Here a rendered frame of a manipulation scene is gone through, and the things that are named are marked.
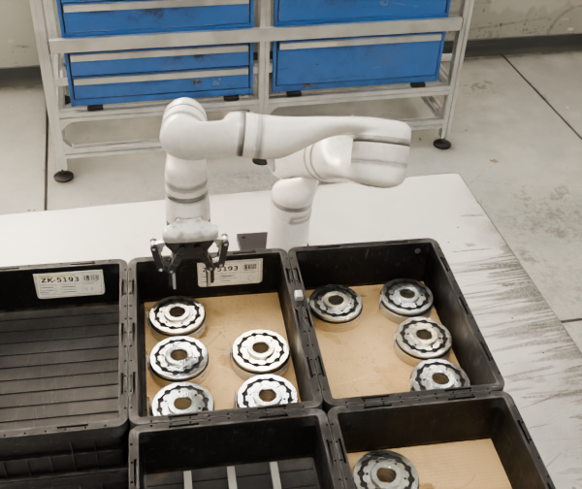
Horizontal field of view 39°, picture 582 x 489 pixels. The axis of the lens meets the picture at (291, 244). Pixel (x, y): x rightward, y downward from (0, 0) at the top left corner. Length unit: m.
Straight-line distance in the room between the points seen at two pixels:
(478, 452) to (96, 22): 2.28
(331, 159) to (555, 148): 2.57
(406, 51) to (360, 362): 2.17
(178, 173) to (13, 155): 2.43
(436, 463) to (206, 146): 0.62
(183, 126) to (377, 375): 0.57
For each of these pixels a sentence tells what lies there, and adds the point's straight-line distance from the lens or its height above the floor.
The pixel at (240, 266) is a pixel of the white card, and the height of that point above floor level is 0.90.
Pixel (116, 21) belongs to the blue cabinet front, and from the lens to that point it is 3.20.
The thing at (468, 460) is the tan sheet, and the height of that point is 0.83.
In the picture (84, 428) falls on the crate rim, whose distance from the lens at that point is 1.29.
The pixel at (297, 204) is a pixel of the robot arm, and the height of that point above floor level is 0.90.
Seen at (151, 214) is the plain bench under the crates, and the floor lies 0.70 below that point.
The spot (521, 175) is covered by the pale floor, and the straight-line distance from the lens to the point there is 3.68.
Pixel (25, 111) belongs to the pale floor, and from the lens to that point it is 4.04.
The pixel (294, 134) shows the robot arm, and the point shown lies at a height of 1.26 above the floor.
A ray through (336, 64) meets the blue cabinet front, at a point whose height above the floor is 0.43.
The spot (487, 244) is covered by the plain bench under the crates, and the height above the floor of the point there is 0.70.
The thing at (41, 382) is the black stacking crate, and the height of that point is 0.83.
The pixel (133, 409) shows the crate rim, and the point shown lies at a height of 0.93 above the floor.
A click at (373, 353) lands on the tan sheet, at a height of 0.83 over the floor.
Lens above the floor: 1.91
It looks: 38 degrees down
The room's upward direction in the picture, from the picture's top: 3 degrees clockwise
